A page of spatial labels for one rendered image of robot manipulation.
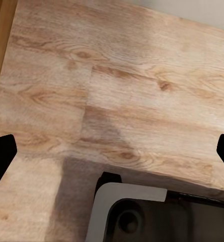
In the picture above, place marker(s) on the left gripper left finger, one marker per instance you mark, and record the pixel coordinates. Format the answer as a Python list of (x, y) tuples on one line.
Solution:
[(8, 150)]

